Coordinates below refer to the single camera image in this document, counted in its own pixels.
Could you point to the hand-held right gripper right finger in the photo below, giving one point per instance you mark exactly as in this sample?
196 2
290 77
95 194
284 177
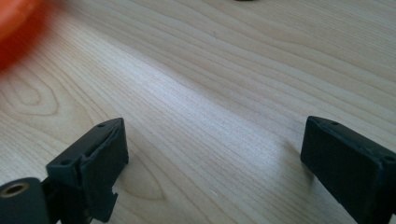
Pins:
351 168

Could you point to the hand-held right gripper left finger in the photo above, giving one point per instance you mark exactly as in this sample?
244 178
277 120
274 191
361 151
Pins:
93 165

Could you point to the orange plastic container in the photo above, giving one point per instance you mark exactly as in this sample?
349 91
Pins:
14 28

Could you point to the small dark object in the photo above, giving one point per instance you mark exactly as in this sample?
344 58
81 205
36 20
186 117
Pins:
246 0

